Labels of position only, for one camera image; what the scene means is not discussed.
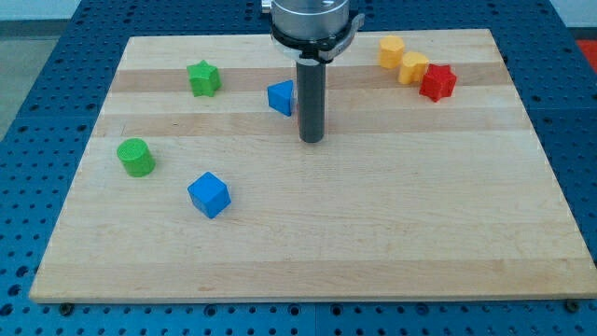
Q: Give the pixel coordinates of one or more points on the yellow heart block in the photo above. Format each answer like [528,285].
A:
[413,67]

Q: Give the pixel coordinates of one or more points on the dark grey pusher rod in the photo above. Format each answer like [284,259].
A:
[311,84]

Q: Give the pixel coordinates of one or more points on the blue triangle block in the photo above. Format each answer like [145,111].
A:
[281,97]

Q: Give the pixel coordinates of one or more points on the green star block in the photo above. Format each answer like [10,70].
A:
[204,79]

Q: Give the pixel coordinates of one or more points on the blue cube block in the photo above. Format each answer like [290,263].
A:
[209,194]

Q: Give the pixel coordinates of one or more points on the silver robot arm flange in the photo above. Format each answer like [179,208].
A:
[312,32]

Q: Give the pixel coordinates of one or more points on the red star block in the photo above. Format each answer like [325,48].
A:
[438,82]

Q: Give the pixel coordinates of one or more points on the green cylinder block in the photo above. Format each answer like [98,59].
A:
[135,157]

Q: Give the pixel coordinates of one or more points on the yellow hexagon block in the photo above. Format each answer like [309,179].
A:
[391,49]

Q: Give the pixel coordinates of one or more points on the wooden board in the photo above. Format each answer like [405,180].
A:
[404,199]

